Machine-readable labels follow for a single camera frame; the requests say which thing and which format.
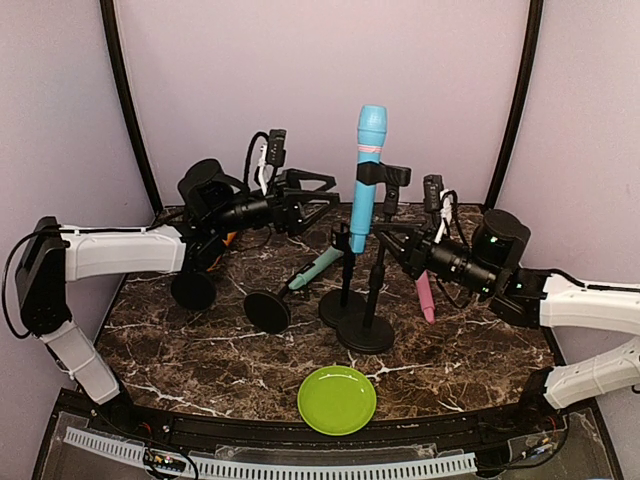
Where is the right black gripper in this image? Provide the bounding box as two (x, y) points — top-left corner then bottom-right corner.
(373, 219), (499, 297)

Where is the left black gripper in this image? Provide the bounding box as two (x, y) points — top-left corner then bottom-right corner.
(208, 167), (342, 236)

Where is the pink toy microphone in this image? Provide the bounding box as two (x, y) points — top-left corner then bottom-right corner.
(415, 272), (435, 325)

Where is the black stand of pink microphone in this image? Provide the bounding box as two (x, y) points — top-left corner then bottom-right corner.
(318, 222), (366, 329)

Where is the black stand of blue microphone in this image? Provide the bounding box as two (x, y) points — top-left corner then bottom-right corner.
(336, 163), (411, 355)

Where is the blue toy microphone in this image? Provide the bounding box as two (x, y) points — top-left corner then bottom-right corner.
(350, 105), (387, 254)

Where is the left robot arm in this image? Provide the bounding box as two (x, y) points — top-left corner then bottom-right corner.
(15, 159), (340, 436)

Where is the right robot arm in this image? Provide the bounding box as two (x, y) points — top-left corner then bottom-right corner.
(373, 209), (639, 434)

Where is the teal toy microphone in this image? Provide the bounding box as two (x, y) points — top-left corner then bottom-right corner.
(287, 246), (343, 291)

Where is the orange toy microphone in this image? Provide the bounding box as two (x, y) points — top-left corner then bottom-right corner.
(206, 232), (237, 272)

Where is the black stand of teal microphone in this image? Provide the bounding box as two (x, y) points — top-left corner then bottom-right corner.
(243, 284), (292, 335)

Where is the black stand of orange microphone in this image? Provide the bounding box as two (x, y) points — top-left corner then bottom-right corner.
(170, 272), (217, 311)

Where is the green plate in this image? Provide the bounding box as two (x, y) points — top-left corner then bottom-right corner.
(297, 365), (377, 436)

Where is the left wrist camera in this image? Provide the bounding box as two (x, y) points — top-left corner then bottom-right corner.
(243, 129), (287, 195)

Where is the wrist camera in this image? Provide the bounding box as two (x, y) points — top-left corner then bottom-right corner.
(423, 174), (454, 243)
(243, 129), (287, 195)

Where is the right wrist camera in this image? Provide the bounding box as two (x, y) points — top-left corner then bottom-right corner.
(423, 174), (454, 243)

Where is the right black frame post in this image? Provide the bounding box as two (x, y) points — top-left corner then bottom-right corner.
(483, 0), (544, 210)

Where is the black frame post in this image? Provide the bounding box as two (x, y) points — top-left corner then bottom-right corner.
(99, 0), (164, 214)
(483, 0), (544, 210)

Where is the black front rail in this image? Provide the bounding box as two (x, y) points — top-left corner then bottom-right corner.
(89, 399), (556, 456)

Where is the white slotted cable duct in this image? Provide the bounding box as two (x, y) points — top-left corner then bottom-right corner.
(63, 426), (477, 479)

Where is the left black frame post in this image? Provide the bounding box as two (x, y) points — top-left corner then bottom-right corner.
(99, 0), (164, 214)

